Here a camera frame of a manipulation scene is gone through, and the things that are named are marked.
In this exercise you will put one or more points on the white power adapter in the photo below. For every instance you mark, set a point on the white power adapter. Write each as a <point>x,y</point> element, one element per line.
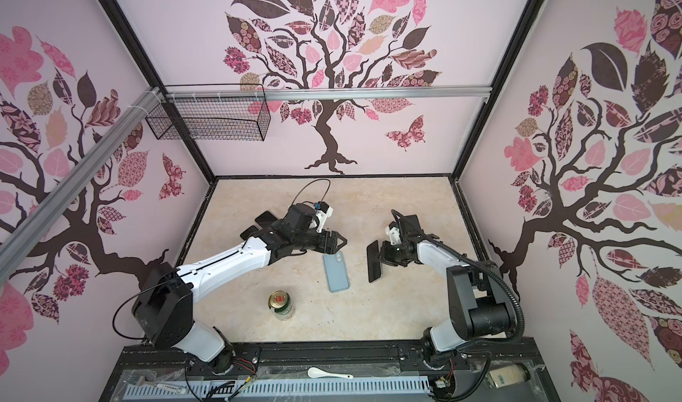
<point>506,376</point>

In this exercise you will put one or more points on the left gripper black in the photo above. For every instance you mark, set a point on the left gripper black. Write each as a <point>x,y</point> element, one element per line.
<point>331,248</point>

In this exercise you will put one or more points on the black smartphone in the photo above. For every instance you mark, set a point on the black smartphone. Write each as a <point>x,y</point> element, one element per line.
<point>373,261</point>
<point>250,232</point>
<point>265,219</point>

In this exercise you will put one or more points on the light blue phone case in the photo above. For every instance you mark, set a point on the light blue phone case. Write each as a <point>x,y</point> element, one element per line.
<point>336,273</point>

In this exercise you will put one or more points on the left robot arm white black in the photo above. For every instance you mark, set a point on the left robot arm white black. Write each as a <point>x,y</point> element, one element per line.
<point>164,308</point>

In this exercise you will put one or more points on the aluminium rail left wall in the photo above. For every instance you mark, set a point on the aluminium rail left wall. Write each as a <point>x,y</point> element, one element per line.
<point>19,244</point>

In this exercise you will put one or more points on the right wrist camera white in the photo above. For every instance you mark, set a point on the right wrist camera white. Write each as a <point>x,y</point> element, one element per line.
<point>393,232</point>

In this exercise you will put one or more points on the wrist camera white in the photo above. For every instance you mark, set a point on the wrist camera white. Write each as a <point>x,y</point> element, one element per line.
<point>322,212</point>
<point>393,232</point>

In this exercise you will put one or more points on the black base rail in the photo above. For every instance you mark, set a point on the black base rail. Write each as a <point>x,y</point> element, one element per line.
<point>462,378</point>

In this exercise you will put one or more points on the aluminium rail back wall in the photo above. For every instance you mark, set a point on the aluminium rail back wall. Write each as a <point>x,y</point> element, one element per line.
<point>460,91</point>

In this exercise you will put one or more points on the white plastic spoon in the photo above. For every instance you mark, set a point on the white plastic spoon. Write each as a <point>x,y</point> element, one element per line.
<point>319,373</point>

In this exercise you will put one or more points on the white slotted cable duct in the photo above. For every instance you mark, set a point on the white slotted cable duct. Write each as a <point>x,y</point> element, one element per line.
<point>281,388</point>

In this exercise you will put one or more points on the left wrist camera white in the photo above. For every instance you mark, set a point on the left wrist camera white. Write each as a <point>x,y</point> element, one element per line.
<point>322,212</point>

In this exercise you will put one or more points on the aluminium rail wall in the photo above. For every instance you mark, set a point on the aluminium rail wall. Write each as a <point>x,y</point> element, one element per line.
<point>19,244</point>
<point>460,91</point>

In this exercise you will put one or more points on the black wire basket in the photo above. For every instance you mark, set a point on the black wire basket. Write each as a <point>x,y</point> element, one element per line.
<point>218,112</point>

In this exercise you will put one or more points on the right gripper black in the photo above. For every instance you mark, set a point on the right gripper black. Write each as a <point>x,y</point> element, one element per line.
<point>387,254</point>

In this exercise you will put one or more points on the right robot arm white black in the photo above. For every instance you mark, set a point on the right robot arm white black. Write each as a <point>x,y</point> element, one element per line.
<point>483,309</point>

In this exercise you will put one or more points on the green beverage can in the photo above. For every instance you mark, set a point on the green beverage can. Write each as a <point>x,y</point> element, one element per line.
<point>280,304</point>

